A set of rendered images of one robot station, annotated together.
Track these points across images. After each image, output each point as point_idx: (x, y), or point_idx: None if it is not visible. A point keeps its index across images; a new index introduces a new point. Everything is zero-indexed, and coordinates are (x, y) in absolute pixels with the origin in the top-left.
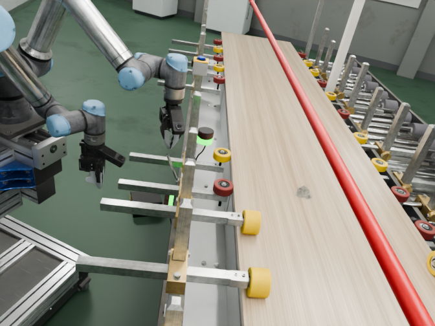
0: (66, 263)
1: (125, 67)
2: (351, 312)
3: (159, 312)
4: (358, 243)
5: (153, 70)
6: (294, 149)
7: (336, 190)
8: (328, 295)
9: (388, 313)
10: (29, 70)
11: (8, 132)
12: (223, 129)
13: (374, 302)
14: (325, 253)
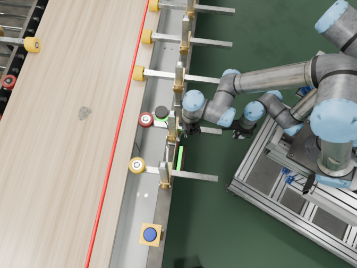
0: (243, 181)
1: (237, 73)
2: (103, 30)
3: (188, 72)
4: (70, 68)
5: (213, 97)
6: (59, 179)
7: (52, 118)
8: (110, 38)
9: (85, 29)
10: (311, 92)
11: (308, 122)
12: None
13: (88, 34)
14: (98, 61)
